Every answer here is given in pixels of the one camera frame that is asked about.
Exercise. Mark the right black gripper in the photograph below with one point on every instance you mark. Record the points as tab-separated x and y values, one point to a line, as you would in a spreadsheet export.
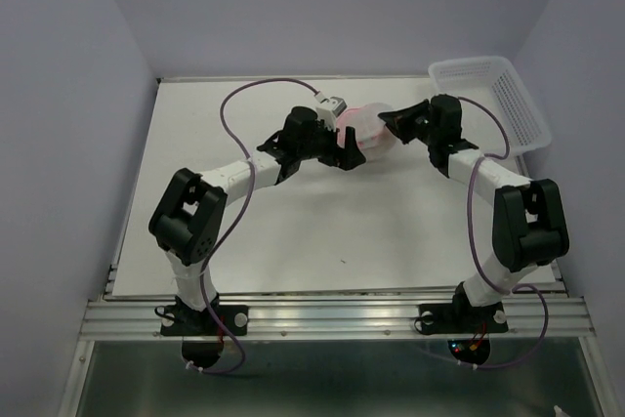
397	120

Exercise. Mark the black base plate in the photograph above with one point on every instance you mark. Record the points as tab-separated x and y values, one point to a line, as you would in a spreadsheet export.
210	338
468	326

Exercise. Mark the aluminium rail frame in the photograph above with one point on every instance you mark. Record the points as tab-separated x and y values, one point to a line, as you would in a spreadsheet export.
338	353

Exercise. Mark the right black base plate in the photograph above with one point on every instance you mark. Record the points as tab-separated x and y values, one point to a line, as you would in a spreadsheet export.
468	326

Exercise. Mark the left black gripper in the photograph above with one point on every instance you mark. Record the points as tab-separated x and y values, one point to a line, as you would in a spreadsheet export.
348	157

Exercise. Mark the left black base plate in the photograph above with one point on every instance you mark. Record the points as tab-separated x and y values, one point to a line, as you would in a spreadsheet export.
210	338

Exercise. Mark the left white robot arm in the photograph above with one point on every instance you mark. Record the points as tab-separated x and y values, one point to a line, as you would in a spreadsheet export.
187	220

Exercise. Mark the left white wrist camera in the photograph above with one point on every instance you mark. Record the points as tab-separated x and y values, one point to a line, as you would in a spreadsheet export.
328	110

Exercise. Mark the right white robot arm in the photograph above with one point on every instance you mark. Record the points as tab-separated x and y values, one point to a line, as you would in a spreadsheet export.
529	229

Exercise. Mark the white plastic basket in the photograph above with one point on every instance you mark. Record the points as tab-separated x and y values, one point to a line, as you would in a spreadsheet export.
494	82

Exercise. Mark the white mesh laundry bag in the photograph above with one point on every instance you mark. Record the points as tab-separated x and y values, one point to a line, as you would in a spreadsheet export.
373	138

